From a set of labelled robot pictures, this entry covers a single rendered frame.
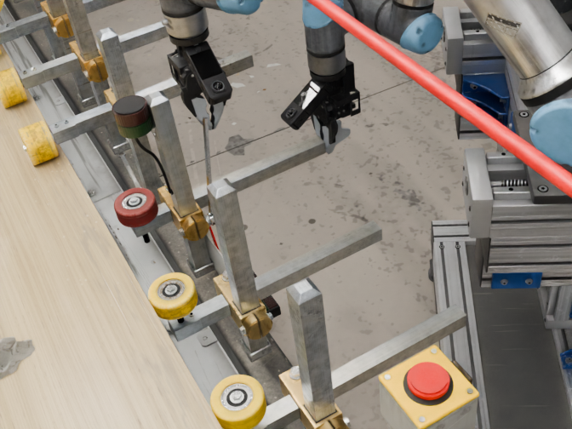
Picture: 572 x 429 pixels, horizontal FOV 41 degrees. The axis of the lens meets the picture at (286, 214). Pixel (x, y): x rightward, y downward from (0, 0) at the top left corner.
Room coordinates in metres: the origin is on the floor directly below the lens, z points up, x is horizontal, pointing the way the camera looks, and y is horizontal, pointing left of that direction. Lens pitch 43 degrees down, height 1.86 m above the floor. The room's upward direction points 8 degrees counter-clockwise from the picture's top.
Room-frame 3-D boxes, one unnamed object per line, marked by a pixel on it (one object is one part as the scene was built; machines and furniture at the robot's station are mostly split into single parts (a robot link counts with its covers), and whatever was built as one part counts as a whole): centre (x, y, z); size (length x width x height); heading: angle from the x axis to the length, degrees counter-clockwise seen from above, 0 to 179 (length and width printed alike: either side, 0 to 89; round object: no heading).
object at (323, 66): (1.29, -0.12, 1.05); 0.08 x 0.08 x 0.05
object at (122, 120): (1.09, 0.23, 1.13); 0.06 x 0.06 x 0.02
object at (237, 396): (0.65, 0.11, 0.85); 0.08 x 0.08 x 0.11
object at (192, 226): (1.13, 0.20, 0.85); 0.14 x 0.06 x 0.05; 23
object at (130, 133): (1.09, 0.23, 1.10); 0.06 x 0.06 x 0.02
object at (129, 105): (1.09, 0.23, 1.03); 0.06 x 0.06 x 0.22; 23
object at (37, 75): (1.63, 0.36, 0.95); 0.50 x 0.04 x 0.04; 113
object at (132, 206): (1.12, 0.28, 0.85); 0.08 x 0.08 x 0.11
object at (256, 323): (0.90, 0.10, 0.81); 0.14 x 0.06 x 0.05; 23
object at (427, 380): (0.42, -0.11, 1.22); 0.04 x 0.04 x 0.02
